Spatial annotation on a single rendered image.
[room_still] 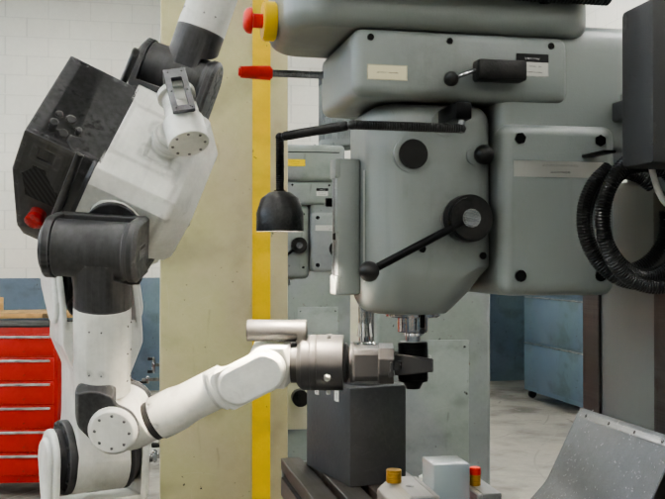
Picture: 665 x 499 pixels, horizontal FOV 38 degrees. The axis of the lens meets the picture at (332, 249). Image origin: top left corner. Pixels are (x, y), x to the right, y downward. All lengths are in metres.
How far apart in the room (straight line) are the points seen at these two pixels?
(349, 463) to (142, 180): 0.67
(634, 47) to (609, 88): 0.23
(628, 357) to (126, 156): 0.89
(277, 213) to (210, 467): 1.93
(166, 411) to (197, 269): 1.66
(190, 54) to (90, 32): 8.95
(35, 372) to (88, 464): 4.09
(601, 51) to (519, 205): 0.28
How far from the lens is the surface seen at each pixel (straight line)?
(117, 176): 1.58
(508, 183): 1.46
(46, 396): 5.99
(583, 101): 1.54
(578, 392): 8.97
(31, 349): 5.98
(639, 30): 1.33
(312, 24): 1.43
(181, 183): 1.62
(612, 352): 1.73
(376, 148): 1.45
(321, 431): 1.98
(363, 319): 1.89
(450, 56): 1.46
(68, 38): 10.74
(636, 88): 1.32
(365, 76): 1.41
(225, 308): 3.21
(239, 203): 3.21
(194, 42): 1.80
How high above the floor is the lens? 1.39
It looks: 1 degrees up
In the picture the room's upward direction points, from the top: straight up
